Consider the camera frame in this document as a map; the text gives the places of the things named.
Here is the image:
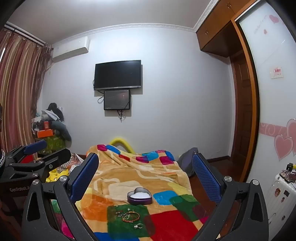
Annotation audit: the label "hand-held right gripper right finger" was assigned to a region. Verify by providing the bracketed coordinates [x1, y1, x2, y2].
[190, 153, 270, 241]

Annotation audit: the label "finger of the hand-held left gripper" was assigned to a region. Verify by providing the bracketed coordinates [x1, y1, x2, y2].
[5, 140, 48, 165]
[9, 148, 72, 184]

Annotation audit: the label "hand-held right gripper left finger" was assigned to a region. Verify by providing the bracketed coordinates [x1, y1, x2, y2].
[22, 153, 100, 241]

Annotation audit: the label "purple heart-shaped tin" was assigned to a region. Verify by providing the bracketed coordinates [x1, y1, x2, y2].
[127, 187, 152, 206]

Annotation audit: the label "red beaded bracelet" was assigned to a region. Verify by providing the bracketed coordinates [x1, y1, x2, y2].
[122, 211, 140, 223]

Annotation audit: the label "green bag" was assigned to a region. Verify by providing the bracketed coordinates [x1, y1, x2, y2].
[38, 136, 67, 156]

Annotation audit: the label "yellow cloth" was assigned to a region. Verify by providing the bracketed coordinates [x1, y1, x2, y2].
[45, 168, 70, 184]

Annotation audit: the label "orange cardboard box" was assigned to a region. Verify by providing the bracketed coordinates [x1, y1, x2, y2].
[36, 130, 55, 139]

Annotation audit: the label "striped patterned cloth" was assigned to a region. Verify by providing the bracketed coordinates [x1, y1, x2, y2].
[69, 153, 84, 168]

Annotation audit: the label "grey bag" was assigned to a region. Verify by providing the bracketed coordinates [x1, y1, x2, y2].
[177, 147, 199, 178]

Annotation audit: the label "pile of clothes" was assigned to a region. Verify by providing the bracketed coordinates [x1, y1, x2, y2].
[32, 102, 73, 142]

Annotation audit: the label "colourful patchwork blanket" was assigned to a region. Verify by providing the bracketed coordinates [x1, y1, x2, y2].
[51, 144, 211, 241]

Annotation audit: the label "yellow foam tube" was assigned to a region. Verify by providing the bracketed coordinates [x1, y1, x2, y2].
[109, 137, 136, 154]

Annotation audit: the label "striped brown curtain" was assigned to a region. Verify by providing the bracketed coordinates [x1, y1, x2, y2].
[0, 27, 53, 164]

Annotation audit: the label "white suitcase with stickers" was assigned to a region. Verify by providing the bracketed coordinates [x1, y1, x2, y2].
[265, 173, 296, 235]

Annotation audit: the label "brown wooden door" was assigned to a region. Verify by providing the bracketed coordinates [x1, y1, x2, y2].
[230, 49, 254, 161]

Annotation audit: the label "cosmetics on suitcase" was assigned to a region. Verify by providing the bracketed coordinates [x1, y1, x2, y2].
[278, 163, 296, 183]

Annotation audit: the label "white heart-print wardrobe door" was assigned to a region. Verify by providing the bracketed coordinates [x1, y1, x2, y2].
[238, 0, 296, 187]

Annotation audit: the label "dark curtain rod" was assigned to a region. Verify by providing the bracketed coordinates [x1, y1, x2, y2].
[5, 22, 48, 48]

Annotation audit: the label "small paper sign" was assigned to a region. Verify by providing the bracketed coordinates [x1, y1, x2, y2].
[270, 66, 284, 79]

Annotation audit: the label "brown overhead cabinet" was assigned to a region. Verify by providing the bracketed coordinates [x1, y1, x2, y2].
[196, 0, 258, 59]

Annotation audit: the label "black hanging monitor cables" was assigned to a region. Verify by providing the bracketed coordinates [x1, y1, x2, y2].
[116, 109, 127, 122]

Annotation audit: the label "small black wall monitor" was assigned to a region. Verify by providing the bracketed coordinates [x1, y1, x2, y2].
[103, 89, 131, 111]

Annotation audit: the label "white wall air conditioner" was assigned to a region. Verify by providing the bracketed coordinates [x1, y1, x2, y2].
[52, 36, 90, 63]

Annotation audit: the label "large black wall television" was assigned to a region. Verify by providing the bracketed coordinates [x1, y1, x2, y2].
[93, 60, 142, 91]

